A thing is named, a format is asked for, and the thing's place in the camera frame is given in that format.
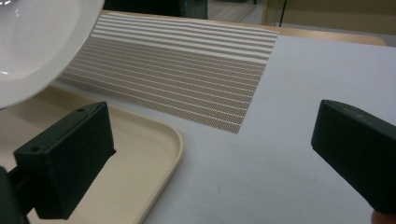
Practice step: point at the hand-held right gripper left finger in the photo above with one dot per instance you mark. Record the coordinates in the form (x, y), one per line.
(65, 161)

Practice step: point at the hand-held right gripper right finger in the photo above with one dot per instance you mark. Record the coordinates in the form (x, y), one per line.
(358, 149)

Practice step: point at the beige plastic tray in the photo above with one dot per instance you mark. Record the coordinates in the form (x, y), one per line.
(143, 155)

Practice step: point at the white deep plate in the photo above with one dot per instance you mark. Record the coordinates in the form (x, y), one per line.
(37, 40)

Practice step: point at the light grey table cover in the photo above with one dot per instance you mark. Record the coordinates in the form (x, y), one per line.
(280, 161)

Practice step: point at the beige cabinet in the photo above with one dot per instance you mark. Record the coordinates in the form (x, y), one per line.
(336, 14)

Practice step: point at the striped woven placemat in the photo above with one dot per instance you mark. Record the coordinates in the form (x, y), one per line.
(174, 74)

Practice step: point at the teal glass stand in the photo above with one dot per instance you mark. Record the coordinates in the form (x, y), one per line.
(193, 7)

